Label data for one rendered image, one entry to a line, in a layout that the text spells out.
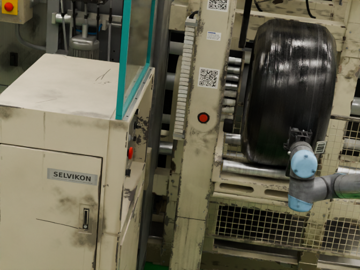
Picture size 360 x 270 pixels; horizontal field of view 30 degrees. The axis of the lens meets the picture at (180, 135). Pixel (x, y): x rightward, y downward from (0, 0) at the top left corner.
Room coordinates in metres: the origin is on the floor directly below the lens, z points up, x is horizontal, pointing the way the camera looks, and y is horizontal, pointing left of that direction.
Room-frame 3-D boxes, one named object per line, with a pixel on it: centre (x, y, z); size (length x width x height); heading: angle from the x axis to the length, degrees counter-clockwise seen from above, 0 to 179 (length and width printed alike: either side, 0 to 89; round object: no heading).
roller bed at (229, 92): (2.85, -0.14, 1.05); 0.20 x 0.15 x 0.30; 87
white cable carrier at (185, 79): (2.43, 0.00, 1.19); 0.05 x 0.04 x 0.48; 177
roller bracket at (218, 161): (2.47, -0.16, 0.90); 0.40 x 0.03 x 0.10; 177
